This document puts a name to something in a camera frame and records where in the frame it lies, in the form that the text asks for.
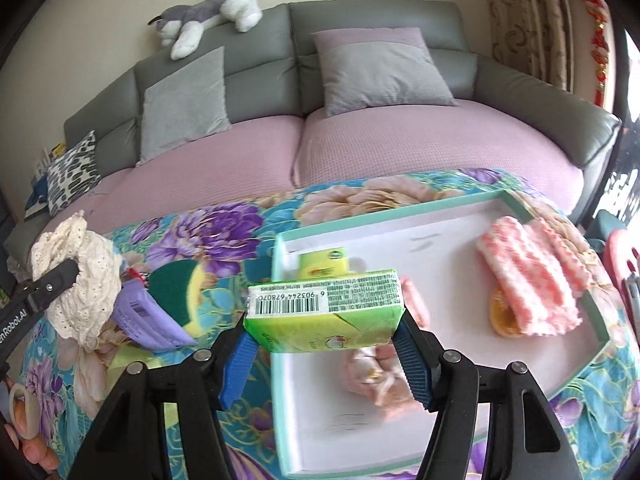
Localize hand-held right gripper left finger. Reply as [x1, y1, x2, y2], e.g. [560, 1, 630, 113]
[67, 325, 258, 480]

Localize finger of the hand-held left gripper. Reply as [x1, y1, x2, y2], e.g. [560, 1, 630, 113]
[0, 259, 82, 323]

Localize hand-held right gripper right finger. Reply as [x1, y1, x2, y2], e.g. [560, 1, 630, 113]
[391, 309, 583, 480]

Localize cream lace cloth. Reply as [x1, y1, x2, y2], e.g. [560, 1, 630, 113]
[30, 212, 123, 353]

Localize teal shallow cardboard box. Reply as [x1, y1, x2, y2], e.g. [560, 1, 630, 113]
[270, 187, 613, 478]

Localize green scouring sponge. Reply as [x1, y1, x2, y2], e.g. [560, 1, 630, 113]
[150, 259, 211, 341]

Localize pink white knitted cloth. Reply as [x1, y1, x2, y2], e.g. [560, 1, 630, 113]
[475, 216, 593, 337]

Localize person's left hand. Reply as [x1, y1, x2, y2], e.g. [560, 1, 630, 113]
[0, 380, 61, 473]

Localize blue cushion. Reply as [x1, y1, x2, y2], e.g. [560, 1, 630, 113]
[24, 175, 51, 221]

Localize purple tissue packet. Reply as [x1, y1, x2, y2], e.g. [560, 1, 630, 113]
[112, 280, 198, 351]

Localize black white patterned pillow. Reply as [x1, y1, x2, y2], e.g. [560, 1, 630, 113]
[46, 130, 102, 217]

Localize floral blanket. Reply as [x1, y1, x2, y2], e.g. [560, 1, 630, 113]
[15, 167, 640, 480]

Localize pink sofa cover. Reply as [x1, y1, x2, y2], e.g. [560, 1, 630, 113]
[20, 99, 586, 241]

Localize plain grey pillow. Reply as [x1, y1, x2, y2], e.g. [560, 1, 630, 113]
[136, 46, 232, 167]

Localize dark metal stand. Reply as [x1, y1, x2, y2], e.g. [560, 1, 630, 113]
[620, 260, 640, 351]

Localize pink plastic stool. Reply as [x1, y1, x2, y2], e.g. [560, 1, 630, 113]
[602, 227, 640, 306]

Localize grey pillow with pink band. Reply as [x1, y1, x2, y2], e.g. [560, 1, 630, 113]
[311, 27, 460, 119]

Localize grey white plush dog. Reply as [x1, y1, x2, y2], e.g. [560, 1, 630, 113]
[148, 0, 265, 61]

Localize grey sofa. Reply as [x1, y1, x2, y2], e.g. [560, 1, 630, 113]
[5, 2, 623, 271]

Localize beige patterned curtain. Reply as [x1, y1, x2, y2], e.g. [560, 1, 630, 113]
[480, 0, 583, 96]

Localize red hanging decoration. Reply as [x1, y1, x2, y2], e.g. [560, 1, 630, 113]
[575, 0, 613, 108]

